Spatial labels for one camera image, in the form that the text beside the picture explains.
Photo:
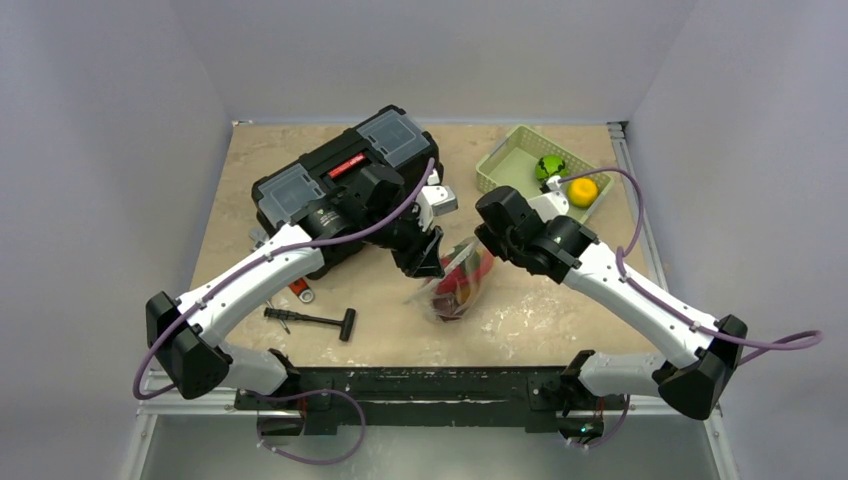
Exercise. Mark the yellow black screwdriver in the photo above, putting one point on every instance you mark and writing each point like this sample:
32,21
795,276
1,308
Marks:
270,313

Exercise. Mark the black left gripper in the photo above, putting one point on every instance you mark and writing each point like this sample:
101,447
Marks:
407,260

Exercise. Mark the red adjustable wrench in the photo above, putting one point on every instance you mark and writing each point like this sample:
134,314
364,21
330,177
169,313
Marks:
302,291

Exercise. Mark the green plastic basket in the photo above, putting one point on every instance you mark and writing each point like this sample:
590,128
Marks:
514,162

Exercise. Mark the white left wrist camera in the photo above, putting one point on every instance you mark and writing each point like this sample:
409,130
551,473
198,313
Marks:
434,200

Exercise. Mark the red toy chili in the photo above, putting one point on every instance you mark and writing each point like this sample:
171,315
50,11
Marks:
453,276

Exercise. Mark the black rubber mallet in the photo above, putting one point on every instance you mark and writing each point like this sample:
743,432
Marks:
345,324

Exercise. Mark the dark red toy fruit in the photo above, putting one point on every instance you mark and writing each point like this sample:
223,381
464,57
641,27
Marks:
446,308

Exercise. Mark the green toy pepper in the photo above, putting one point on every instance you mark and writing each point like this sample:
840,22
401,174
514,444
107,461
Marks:
472,261

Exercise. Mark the clear zip top bag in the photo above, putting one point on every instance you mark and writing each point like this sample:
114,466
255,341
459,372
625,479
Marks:
421,298

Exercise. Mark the red toy apple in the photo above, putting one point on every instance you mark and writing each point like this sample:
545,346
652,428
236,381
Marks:
486,264

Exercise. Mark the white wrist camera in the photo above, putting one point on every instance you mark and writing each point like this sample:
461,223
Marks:
434,200
552,202

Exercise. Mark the green toy ball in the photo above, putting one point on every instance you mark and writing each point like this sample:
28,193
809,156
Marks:
550,165

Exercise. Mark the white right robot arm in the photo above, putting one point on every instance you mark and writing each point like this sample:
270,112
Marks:
696,353

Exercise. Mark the black plastic toolbox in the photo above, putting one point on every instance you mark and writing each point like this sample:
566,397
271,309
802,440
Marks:
349,183

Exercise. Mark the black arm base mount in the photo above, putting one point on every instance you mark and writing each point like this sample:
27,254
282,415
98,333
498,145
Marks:
537,399

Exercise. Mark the orange toy fruit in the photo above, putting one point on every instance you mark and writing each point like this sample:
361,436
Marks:
467,293

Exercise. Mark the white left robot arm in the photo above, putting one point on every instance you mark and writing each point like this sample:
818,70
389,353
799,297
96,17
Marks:
187,335

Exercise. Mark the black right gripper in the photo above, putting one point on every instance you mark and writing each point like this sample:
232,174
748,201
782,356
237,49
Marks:
494,240

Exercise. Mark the yellow toy lemon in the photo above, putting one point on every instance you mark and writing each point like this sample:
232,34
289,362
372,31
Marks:
582,192

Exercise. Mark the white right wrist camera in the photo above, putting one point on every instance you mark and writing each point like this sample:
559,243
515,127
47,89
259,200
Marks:
552,202

